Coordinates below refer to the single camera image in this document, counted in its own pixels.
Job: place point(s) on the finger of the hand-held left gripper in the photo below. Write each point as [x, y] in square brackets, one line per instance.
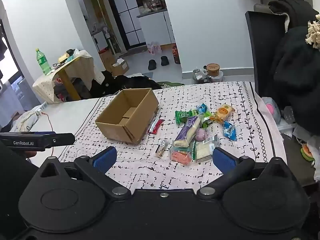
[45, 132]
[62, 139]

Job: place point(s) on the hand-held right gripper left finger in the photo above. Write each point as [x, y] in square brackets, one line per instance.
[105, 158]

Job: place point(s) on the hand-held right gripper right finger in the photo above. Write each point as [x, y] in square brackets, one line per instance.
[223, 158]

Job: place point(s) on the white cake packet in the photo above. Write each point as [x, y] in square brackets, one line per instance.
[205, 150]

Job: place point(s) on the blue packet with white label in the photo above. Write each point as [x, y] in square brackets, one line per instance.
[230, 130]

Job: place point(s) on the brown cardboard box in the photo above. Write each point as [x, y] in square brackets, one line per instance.
[112, 130]

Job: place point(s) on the purple round snack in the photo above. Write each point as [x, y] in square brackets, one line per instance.
[201, 134]

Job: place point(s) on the lime green snack packet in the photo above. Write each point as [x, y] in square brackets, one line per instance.
[206, 120]

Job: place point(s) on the pink cake packet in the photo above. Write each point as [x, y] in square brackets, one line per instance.
[180, 155]

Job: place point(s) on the purple bread packet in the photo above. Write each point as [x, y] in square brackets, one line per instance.
[187, 131]

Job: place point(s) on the orange bread packet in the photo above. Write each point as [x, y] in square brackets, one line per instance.
[223, 112]

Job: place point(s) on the blue snack packet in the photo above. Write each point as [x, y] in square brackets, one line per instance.
[202, 108]

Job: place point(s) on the small clear snack packet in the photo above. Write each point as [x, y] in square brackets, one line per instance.
[161, 148]

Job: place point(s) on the red snack packet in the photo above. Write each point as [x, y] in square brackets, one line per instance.
[155, 126]

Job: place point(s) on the white cloth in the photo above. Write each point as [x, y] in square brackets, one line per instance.
[25, 120]

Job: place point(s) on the white power strip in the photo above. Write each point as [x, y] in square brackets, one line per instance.
[39, 108]

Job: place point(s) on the yellow wooden table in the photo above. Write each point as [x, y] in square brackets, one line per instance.
[68, 82]

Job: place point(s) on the pink plush toy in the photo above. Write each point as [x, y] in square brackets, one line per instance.
[272, 110]

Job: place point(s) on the green soda bottle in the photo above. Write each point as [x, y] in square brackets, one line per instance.
[42, 61]

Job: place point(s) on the dotted cream tablecloth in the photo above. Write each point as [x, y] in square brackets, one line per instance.
[82, 65]

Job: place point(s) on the black clothes pile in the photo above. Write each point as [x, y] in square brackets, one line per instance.
[125, 82]

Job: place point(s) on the small doll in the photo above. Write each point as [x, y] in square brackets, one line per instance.
[67, 55]

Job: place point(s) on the hamburger toy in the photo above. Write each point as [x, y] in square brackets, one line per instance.
[307, 153]

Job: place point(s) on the clear plastic bag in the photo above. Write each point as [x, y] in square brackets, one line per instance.
[200, 76]

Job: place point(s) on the large cardboard floor box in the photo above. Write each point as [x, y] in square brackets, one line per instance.
[106, 60]

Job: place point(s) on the brown paper cup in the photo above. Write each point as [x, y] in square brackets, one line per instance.
[213, 68]

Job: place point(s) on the green floor mat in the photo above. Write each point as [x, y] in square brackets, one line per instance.
[170, 84]

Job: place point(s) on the cardboard box with white paper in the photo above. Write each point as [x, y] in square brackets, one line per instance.
[120, 67]

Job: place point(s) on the black slipper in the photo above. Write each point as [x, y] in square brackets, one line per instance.
[152, 65]
[165, 61]

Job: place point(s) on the black chair with clothes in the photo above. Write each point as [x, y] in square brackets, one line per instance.
[297, 80]

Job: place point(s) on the white standing fan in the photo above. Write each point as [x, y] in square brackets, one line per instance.
[108, 36]

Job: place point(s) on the pink plastic bag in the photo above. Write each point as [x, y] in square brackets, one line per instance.
[153, 48]

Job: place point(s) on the white cabinet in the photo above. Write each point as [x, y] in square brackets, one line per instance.
[155, 27]

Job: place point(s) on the cream tassel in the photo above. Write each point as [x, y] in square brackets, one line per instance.
[313, 32]

